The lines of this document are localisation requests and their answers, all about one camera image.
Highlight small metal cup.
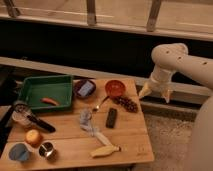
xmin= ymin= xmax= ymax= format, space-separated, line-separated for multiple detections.
xmin=39 ymin=142 xmax=55 ymax=158

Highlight yellow apple toy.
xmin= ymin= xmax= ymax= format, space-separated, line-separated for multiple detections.
xmin=25 ymin=129 xmax=42 ymax=146

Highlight clear glass jar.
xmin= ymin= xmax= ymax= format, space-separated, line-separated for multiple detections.
xmin=12 ymin=112 xmax=32 ymax=127

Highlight grey white towel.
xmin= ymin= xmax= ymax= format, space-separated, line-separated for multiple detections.
xmin=79 ymin=109 xmax=111 ymax=145

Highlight green plastic tray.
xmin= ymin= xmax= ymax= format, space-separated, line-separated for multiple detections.
xmin=18 ymin=75 xmax=73 ymax=113

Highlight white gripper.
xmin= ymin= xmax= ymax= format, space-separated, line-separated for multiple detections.
xmin=138 ymin=67 xmax=173 ymax=103

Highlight orange bowl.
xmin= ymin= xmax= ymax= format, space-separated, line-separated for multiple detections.
xmin=105 ymin=80 xmax=126 ymax=98

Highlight blue sponge block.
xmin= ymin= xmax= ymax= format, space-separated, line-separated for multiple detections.
xmin=78 ymin=81 xmax=93 ymax=97

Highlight metal spoon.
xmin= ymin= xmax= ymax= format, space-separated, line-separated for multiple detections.
xmin=92 ymin=96 xmax=109 ymax=112

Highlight dark grape bunch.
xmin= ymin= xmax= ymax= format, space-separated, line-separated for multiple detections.
xmin=112 ymin=96 xmax=138 ymax=113

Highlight black rectangular block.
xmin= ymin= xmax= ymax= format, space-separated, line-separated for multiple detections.
xmin=106 ymin=108 xmax=117 ymax=128

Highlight black handled kitchen tool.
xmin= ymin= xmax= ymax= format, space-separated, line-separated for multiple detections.
xmin=13 ymin=103 xmax=57 ymax=134

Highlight orange carrot toy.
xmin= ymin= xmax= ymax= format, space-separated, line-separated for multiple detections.
xmin=41 ymin=98 xmax=59 ymax=106

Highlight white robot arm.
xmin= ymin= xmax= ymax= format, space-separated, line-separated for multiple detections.
xmin=139 ymin=43 xmax=213 ymax=171

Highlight blue plastic cup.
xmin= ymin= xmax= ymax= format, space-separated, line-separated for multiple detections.
xmin=9 ymin=143 xmax=30 ymax=162

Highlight yellow banana toy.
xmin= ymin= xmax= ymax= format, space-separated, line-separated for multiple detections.
xmin=90 ymin=145 xmax=121 ymax=158

